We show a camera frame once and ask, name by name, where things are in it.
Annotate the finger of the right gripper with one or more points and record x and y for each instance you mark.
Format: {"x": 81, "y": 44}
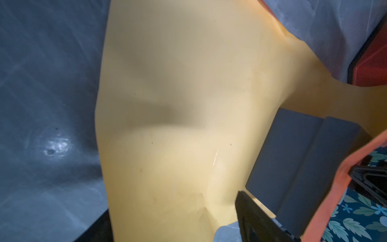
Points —
{"x": 370, "y": 180}

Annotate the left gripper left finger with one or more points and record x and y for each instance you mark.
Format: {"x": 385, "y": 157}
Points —
{"x": 99, "y": 231}

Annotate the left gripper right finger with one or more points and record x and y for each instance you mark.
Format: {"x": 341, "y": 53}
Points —
{"x": 255, "y": 225}

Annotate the blue gift box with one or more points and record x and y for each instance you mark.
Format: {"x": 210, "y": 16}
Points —
{"x": 298, "y": 162}

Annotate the yellow orange wrapping paper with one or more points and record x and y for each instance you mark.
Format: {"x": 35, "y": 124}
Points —
{"x": 188, "y": 91}

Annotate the red tape dispenser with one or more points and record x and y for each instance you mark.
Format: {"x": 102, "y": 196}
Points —
{"x": 369, "y": 67}

